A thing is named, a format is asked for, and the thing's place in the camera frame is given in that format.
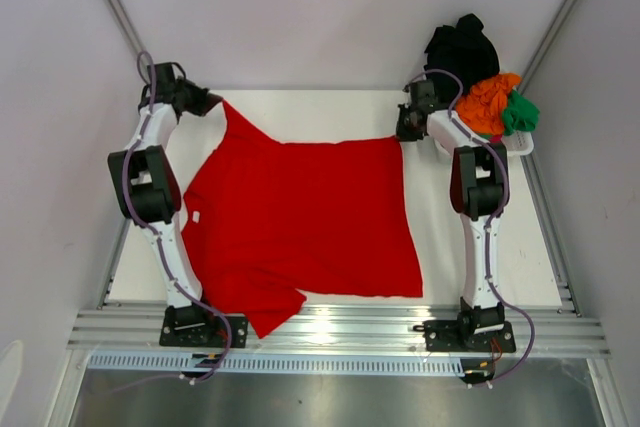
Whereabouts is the red t shirt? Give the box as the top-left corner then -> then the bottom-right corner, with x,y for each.
182,104 -> 423,337

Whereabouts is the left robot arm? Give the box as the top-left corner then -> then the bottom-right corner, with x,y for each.
107,61 -> 222,347

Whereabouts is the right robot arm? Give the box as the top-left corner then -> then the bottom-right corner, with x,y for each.
396,74 -> 510,351

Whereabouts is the orange t shirt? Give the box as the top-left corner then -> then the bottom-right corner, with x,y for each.
455,73 -> 521,136

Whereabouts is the pink cloth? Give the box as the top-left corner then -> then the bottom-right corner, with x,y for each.
489,134 -> 504,149

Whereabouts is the black t shirt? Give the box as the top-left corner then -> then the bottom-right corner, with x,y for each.
424,13 -> 500,95

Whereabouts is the green t shirt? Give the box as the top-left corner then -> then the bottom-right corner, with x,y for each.
480,90 -> 540,139

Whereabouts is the white plastic basket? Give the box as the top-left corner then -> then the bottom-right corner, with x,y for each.
432,131 -> 535,158

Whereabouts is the left corner metal profile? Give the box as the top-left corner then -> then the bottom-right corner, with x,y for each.
103,0 -> 151,83

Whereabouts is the corner metal profile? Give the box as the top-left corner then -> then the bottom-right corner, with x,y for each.
103,0 -> 151,83
519,0 -> 580,92

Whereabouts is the right corner metal profile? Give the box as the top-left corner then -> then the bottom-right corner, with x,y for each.
519,0 -> 580,92

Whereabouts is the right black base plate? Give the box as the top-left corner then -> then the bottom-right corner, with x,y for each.
412,320 -> 516,353

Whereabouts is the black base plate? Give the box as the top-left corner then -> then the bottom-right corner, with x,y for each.
412,320 -> 516,353
159,304 -> 249,348

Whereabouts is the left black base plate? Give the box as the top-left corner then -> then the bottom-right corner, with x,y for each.
159,304 -> 249,348

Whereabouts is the aluminium mounting rail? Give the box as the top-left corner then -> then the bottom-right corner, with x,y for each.
67,303 -> 611,359

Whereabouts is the slotted cable duct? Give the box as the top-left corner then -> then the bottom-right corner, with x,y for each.
87,350 -> 464,377

